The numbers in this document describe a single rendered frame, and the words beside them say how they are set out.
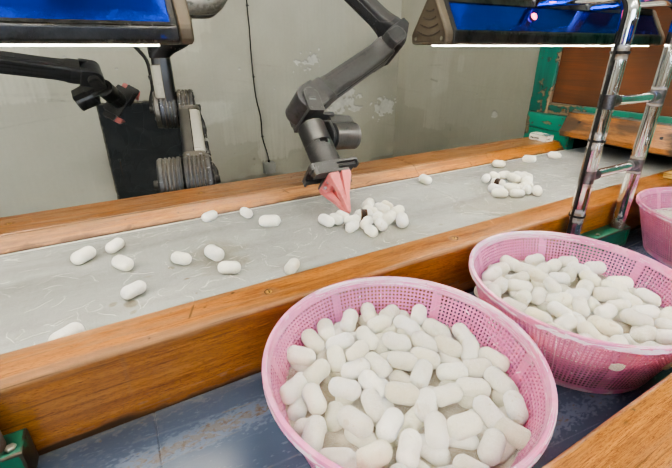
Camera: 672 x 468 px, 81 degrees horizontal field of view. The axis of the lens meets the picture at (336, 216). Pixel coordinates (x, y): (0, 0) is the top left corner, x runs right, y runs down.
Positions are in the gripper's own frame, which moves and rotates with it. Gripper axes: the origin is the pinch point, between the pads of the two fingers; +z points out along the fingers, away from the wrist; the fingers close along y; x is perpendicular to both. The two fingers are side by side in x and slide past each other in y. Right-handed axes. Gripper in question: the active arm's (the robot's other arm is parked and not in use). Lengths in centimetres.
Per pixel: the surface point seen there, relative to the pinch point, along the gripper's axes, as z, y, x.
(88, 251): -3.5, -42.0, 3.1
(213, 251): 3.5, -25.7, -3.3
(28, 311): 5.5, -48.5, -2.5
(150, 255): -0.6, -34.0, 2.8
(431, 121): -107, 167, 123
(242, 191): -13.4, -14.7, 10.8
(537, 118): -23, 87, 12
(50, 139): -140, -67, 147
